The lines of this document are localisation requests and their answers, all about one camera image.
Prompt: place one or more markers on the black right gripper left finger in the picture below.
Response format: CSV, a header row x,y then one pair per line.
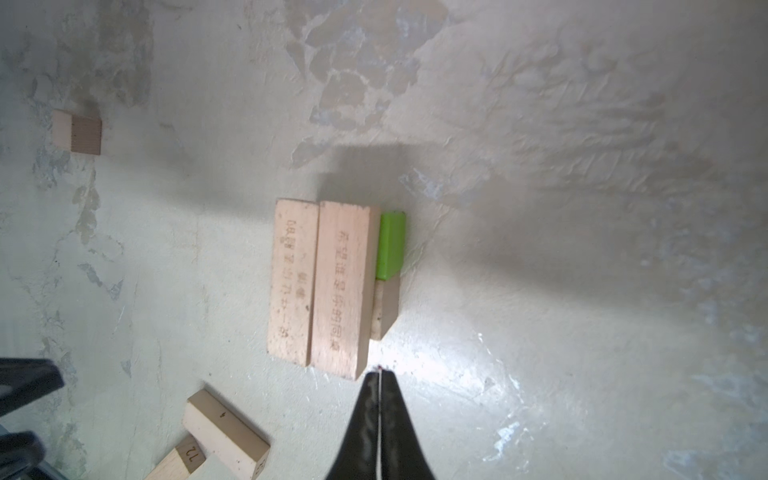
x,y
358,454

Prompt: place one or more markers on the natural wood rectangular block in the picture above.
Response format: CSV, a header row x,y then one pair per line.
x,y
385,306

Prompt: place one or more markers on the green wood block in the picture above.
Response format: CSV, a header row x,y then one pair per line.
x,y
391,245

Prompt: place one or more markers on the small square wood block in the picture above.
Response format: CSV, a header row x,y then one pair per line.
x,y
76,134

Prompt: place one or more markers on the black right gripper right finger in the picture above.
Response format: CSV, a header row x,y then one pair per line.
x,y
401,455

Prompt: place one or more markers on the flat wood plank block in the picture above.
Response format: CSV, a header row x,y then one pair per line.
x,y
220,432

